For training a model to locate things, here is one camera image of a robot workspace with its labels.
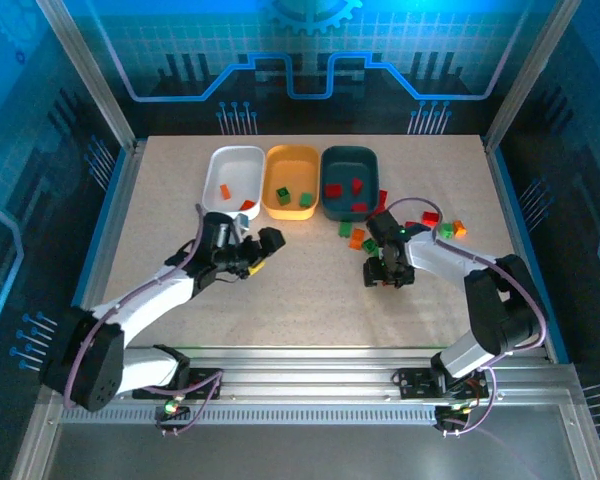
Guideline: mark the dark green lego brick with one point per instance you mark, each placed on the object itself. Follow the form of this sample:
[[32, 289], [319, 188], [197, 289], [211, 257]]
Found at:
[[370, 246]]

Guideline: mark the large orange lego brick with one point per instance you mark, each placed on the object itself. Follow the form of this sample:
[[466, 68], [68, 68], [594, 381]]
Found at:
[[357, 239]]

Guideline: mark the long red lego brick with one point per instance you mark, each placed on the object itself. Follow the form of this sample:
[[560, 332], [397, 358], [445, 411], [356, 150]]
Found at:
[[383, 200]]

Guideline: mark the large green lego brick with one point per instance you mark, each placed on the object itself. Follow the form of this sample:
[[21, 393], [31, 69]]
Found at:
[[282, 196]]

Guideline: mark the small green lego brick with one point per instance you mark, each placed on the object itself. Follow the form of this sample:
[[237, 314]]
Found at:
[[447, 230]]

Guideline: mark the small orange lego brick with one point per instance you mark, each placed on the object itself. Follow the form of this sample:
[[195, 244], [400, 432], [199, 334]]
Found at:
[[460, 228], [225, 191]]

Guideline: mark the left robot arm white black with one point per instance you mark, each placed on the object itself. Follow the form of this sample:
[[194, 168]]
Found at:
[[145, 300]]

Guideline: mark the yellow plastic container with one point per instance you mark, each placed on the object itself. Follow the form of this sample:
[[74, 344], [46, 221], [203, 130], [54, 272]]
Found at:
[[290, 165]]

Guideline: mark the white plastic container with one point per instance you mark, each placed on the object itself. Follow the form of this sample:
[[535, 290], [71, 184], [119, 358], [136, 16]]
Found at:
[[235, 165]]

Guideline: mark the dark teal plastic container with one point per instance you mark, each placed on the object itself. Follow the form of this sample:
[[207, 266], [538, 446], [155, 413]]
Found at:
[[347, 162]]

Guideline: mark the small controller board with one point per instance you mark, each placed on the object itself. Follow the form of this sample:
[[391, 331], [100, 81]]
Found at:
[[171, 409], [450, 412]]

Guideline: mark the grey metal panel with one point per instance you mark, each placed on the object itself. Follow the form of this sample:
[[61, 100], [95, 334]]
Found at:
[[305, 455]]

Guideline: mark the table side rail blue strip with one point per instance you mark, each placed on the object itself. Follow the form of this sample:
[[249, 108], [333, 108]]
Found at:
[[121, 210], [506, 190]]

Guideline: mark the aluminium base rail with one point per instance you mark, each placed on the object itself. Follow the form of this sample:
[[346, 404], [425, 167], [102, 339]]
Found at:
[[305, 375]]

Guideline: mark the aluminium frame post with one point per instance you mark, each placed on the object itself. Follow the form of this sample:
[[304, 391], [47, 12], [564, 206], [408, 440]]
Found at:
[[526, 75], [92, 75]]

